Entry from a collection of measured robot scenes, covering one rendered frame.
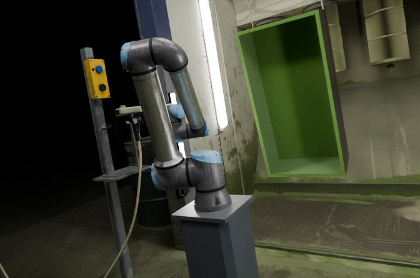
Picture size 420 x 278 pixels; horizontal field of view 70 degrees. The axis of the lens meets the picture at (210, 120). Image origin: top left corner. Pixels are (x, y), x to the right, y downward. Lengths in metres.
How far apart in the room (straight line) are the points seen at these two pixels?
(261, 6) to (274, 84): 1.18
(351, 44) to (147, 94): 2.79
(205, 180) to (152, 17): 1.43
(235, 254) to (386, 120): 2.39
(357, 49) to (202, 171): 2.65
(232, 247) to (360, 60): 2.72
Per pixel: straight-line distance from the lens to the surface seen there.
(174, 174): 1.45
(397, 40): 3.30
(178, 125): 1.67
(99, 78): 2.11
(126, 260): 2.35
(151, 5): 2.46
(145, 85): 1.29
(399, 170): 3.26
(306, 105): 2.64
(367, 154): 3.33
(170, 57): 1.25
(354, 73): 3.68
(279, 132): 2.78
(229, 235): 1.43
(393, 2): 3.35
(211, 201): 1.46
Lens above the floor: 1.14
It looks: 3 degrees down
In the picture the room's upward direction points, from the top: 9 degrees counter-clockwise
